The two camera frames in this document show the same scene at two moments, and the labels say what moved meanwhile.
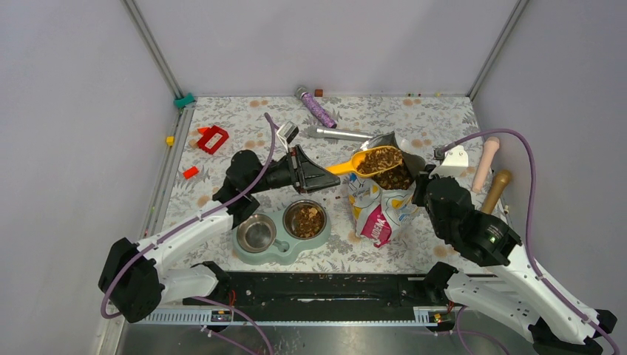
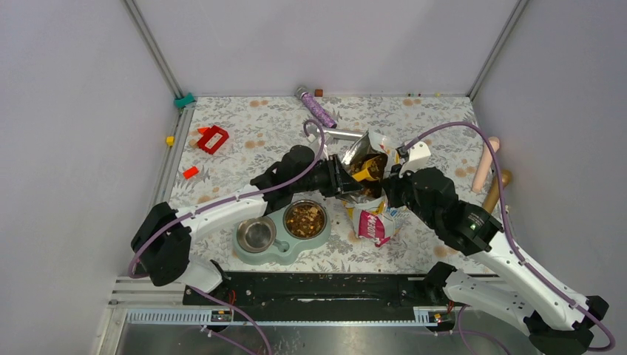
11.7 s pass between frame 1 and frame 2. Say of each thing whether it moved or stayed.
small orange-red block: stayed
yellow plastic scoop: moved
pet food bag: moved
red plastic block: stayed
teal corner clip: stayed
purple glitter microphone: stayed
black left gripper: moved
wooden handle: stayed
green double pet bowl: stayed
